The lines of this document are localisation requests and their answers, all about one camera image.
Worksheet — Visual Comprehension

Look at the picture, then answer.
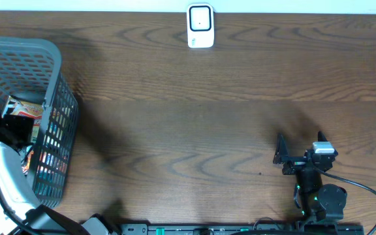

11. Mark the yellow snack bag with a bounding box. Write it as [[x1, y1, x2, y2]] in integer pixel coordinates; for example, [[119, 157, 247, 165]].
[[2, 96, 44, 143]]

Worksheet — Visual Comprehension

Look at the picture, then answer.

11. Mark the red chocolate bar wrapper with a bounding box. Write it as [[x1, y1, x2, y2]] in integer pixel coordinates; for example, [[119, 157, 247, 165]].
[[21, 150, 34, 175]]

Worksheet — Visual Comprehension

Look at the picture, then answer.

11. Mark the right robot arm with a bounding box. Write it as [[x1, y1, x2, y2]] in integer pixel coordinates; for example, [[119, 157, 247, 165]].
[[273, 131, 347, 222]]

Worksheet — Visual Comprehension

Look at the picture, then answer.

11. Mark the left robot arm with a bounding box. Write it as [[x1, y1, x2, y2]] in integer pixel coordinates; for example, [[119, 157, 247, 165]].
[[0, 140, 119, 235]]

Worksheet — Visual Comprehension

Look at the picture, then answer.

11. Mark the white barcode scanner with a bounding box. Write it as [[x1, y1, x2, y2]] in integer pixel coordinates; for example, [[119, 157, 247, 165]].
[[186, 3, 215, 48]]

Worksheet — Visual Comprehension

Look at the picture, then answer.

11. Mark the grey plastic basket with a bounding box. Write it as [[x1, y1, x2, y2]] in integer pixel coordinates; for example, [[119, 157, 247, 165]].
[[0, 37, 79, 210]]

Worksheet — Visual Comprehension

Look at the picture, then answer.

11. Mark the black right camera cable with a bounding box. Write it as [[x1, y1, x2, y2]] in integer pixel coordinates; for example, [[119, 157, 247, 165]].
[[308, 156, 376, 235]]

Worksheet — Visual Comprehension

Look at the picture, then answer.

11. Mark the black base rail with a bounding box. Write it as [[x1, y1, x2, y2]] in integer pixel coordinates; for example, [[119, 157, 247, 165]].
[[118, 223, 364, 235]]

